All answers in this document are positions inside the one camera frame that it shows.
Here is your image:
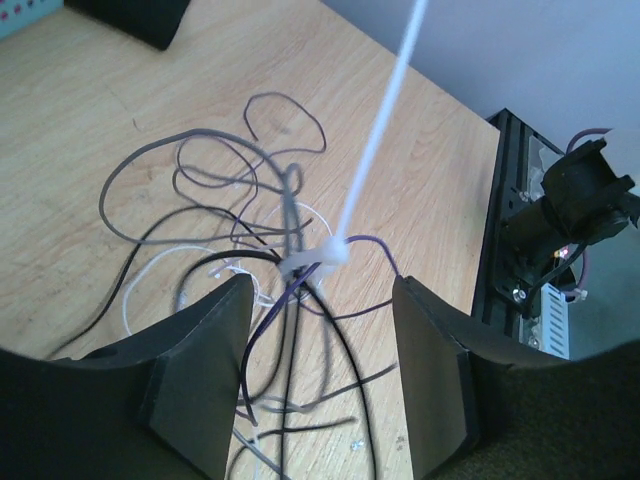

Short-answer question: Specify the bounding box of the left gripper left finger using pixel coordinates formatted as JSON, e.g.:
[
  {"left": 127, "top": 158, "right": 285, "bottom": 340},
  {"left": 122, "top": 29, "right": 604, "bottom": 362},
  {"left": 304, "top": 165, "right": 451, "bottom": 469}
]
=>
[{"left": 1, "top": 275, "right": 253, "bottom": 479}]

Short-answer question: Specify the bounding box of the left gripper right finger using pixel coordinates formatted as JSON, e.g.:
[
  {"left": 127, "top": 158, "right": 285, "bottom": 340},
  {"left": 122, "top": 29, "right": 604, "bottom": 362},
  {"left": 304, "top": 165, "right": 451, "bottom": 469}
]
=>
[{"left": 392, "top": 277, "right": 639, "bottom": 479}]

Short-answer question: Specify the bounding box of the white thin wire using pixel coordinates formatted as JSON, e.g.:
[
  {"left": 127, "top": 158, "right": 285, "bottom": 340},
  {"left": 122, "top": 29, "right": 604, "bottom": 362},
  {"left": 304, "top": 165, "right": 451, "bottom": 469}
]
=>
[{"left": 121, "top": 201, "right": 333, "bottom": 480}]

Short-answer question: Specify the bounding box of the purple wire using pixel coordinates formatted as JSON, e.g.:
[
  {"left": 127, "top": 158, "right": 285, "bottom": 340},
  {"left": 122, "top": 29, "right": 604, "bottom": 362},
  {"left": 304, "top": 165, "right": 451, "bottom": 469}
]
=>
[{"left": 174, "top": 91, "right": 401, "bottom": 426}]

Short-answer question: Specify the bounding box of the black wire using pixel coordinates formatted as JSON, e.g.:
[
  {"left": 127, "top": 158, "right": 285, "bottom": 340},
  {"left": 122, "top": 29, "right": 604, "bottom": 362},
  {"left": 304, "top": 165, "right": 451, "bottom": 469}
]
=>
[{"left": 49, "top": 206, "right": 401, "bottom": 480}]

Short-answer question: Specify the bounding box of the clear zip tie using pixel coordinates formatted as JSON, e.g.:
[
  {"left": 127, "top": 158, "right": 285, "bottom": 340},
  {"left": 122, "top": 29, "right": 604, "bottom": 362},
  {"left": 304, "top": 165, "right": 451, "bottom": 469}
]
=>
[{"left": 279, "top": 0, "right": 429, "bottom": 278}]

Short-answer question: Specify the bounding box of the grey wire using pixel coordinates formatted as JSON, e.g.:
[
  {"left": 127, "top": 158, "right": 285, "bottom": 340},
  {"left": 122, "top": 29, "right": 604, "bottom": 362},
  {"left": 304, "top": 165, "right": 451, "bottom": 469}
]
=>
[{"left": 98, "top": 128, "right": 361, "bottom": 416}]

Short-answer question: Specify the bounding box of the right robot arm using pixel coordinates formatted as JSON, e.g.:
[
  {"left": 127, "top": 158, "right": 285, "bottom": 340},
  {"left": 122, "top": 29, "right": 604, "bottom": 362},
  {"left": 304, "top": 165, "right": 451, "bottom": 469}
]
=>
[{"left": 499, "top": 137, "right": 639, "bottom": 284}]

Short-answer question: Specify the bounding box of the black cloth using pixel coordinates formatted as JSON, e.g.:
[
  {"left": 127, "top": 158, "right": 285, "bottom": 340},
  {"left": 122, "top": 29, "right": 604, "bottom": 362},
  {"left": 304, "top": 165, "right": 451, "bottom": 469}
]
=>
[{"left": 64, "top": 0, "right": 191, "bottom": 51}]

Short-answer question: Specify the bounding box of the blue perforated plastic basket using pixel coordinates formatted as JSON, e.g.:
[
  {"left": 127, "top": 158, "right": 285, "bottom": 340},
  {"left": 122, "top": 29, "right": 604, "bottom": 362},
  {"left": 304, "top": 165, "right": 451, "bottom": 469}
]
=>
[{"left": 0, "top": 0, "right": 64, "bottom": 39}]

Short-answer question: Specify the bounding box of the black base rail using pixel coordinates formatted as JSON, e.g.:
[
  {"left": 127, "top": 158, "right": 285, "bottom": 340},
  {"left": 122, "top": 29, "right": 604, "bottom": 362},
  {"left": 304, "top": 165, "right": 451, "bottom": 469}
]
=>
[{"left": 472, "top": 109, "right": 582, "bottom": 359}]

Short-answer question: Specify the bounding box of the grey slotted cable duct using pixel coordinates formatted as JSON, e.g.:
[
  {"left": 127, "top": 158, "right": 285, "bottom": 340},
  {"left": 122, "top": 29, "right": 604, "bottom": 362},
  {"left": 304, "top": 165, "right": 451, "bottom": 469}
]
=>
[{"left": 539, "top": 284, "right": 570, "bottom": 360}]

